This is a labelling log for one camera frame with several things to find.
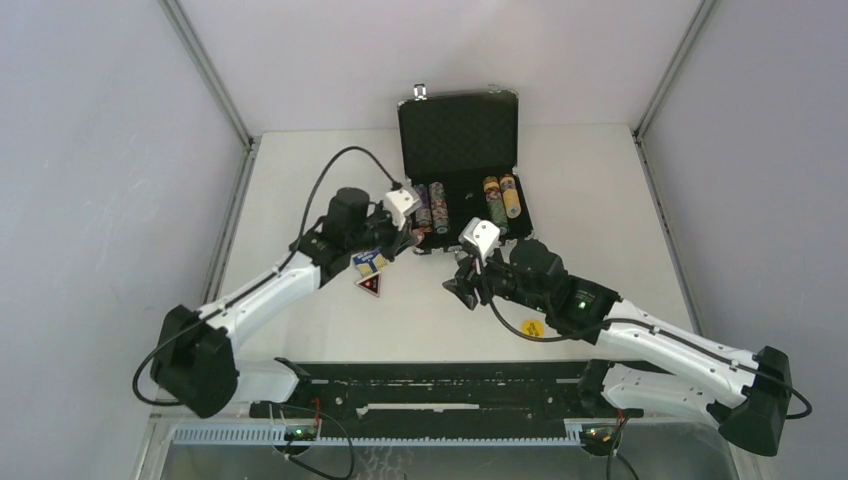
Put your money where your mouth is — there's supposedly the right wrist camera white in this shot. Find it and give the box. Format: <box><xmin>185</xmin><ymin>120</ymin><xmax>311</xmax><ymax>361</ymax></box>
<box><xmin>459</xmin><ymin>217</ymin><xmax>501</xmax><ymax>262</ymax></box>

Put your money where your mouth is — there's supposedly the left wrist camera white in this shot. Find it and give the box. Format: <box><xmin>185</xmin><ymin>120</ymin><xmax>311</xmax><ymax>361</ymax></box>
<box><xmin>383</xmin><ymin>187</ymin><xmax>421</xmax><ymax>231</ymax></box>

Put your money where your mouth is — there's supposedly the purple chip row far left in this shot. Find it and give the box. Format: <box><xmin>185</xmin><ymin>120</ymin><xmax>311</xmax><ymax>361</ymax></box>
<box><xmin>414</xmin><ymin>184</ymin><xmax>433</xmax><ymax>232</ymax></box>

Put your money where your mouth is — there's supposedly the black aluminium poker case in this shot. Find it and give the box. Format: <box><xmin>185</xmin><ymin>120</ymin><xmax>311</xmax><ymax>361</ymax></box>
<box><xmin>397</xmin><ymin>88</ymin><xmax>534</xmax><ymax>255</ymax></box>

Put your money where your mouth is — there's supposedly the red black triangular button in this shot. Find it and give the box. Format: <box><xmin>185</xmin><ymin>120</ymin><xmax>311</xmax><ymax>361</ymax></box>
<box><xmin>356</xmin><ymin>272</ymin><xmax>382</xmax><ymax>298</ymax></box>

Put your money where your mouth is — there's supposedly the playing card deck box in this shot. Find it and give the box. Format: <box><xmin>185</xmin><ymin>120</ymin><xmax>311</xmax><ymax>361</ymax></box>
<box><xmin>352</xmin><ymin>249</ymin><xmax>390</xmax><ymax>278</ymax></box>

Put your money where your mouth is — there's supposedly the green chip row inner left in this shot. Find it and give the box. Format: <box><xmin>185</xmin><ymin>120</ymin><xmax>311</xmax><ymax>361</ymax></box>
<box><xmin>428</xmin><ymin>182</ymin><xmax>450</xmax><ymax>235</ymax></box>

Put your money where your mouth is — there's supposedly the green orange chip row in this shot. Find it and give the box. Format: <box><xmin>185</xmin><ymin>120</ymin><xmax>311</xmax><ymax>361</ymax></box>
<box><xmin>483</xmin><ymin>176</ymin><xmax>509</xmax><ymax>235</ymax></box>

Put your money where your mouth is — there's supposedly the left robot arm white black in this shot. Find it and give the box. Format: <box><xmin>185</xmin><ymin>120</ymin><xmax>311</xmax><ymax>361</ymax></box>
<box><xmin>142</xmin><ymin>187</ymin><xmax>421</xmax><ymax>418</ymax></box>

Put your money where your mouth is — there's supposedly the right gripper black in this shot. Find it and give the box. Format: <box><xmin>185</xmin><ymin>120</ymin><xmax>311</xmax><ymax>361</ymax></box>
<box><xmin>442</xmin><ymin>246</ymin><xmax>549</xmax><ymax>316</ymax></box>

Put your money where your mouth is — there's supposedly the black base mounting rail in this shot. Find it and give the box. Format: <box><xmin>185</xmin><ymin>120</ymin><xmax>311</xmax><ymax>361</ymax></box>
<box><xmin>249</xmin><ymin>360</ymin><xmax>620</xmax><ymax>442</ymax></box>

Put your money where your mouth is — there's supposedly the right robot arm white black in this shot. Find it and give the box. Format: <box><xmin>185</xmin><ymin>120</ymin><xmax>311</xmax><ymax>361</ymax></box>
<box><xmin>443</xmin><ymin>240</ymin><xmax>793</xmax><ymax>457</ymax></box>

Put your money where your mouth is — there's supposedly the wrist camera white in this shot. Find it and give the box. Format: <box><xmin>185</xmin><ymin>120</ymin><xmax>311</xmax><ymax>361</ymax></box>
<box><xmin>383</xmin><ymin>187</ymin><xmax>421</xmax><ymax>231</ymax></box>
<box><xmin>459</xmin><ymin>217</ymin><xmax>501</xmax><ymax>262</ymax></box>

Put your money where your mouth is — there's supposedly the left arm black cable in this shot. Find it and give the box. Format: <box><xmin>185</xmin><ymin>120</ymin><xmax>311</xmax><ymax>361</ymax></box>
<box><xmin>131</xmin><ymin>146</ymin><xmax>405</xmax><ymax>407</ymax></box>

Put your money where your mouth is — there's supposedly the yellow round button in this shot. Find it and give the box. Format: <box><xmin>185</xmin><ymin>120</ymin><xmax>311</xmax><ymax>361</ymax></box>
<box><xmin>521</xmin><ymin>319</ymin><xmax>545</xmax><ymax>338</ymax></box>

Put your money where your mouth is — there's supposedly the yellow chip row far right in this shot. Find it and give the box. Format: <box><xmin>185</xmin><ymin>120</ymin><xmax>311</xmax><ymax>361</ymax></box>
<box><xmin>499</xmin><ymin>174</ymin><xmax>522</xmax><ymax>219</ymax></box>

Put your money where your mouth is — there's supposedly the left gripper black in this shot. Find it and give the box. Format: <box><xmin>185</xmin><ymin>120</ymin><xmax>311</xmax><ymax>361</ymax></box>
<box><xmin>346</xmin><ymin>200</ymin><xmax>417</xmax><ymax>263</ymax></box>

